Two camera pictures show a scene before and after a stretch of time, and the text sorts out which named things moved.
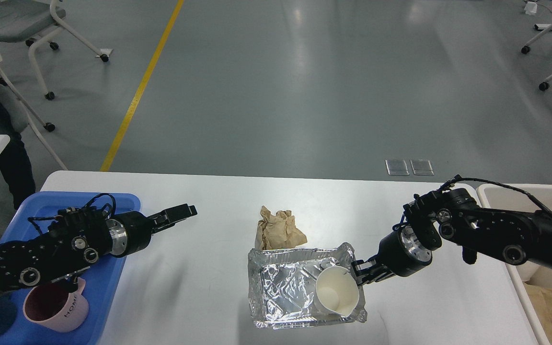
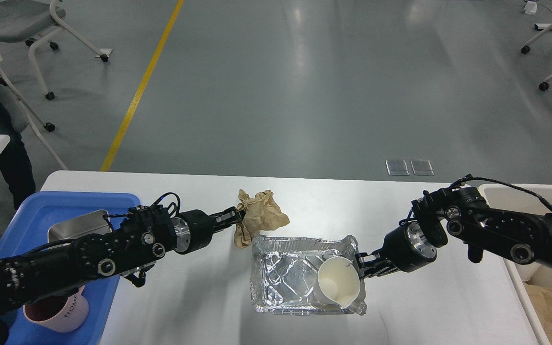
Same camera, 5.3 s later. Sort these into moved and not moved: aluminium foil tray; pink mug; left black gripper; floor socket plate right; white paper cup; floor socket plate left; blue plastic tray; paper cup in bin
Moved: left black gripper; aluminium foil tray; white paper cup
Not moved: blue plastic tray; pink mug; paper cup in bin; floor socket plate left; floor socket plate right
